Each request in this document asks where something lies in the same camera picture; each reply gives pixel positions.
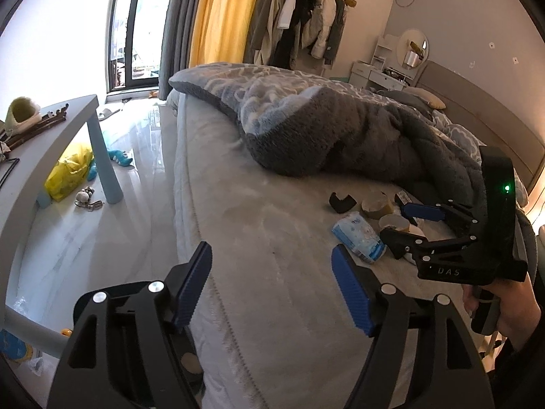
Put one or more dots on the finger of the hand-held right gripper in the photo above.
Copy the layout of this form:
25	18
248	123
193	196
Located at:
421	211
400	242

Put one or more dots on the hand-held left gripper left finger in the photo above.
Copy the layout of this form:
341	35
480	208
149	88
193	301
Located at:
193	285

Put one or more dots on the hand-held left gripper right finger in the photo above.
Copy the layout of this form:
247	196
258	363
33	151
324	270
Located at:
353	294

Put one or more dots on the brown tape roll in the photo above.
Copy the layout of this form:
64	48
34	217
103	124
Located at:
394	223
377	206

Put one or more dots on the blue white tissue pack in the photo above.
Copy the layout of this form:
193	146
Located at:
357	236

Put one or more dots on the person's right forearm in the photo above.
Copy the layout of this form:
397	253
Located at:
515	370

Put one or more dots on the person's right hand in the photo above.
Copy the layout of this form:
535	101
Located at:
517	311

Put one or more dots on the small black clip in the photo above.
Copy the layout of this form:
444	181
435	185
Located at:
340	203

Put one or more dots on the grey bed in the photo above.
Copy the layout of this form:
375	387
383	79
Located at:
276	264

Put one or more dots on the patterned blue quilt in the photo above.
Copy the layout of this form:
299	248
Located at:
460	134

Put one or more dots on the grey bed headboard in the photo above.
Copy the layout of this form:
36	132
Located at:
489	115

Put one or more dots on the grey fleece blanket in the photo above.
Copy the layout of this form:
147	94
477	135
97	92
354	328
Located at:
340	136

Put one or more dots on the yellowish pillow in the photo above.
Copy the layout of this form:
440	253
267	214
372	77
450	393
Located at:
434	100

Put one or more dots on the grey pillow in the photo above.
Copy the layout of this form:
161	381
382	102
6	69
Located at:
404	98

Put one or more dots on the white vanity dresser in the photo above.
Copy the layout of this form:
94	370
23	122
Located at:
374	74

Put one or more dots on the blue dinosaur toy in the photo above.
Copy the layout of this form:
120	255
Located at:
117	157

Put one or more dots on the yellow plastic bag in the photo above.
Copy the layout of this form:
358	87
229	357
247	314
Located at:
68	174

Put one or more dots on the round mirror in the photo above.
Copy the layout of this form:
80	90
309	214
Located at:
408	42

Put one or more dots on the light blue table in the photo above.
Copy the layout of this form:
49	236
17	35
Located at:
42	170

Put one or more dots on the white floor slipper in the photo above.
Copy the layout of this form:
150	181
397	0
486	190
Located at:
108	113

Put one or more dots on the hanging grey garment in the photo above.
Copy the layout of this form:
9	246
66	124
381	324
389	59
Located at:
336	30

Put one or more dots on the hanging white puffer jacket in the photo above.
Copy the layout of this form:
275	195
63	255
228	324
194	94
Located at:
321	30

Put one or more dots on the brown wooden sticks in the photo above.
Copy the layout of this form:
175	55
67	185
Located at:
47	121

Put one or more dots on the hanging black jacket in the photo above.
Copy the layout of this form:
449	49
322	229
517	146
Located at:
304	0

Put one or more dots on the green plush slipper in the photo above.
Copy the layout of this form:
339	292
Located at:
21	115

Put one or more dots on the hanging white shirt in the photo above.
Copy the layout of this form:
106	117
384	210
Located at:
286	4

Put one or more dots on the hanging grey coat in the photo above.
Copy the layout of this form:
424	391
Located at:
262	17

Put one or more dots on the grey curtain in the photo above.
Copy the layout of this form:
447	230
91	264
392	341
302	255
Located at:
183	17

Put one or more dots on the glass balcony door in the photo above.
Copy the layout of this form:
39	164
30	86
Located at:
140	21

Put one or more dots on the yellow curtain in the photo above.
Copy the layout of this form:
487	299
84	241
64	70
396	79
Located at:
225	12

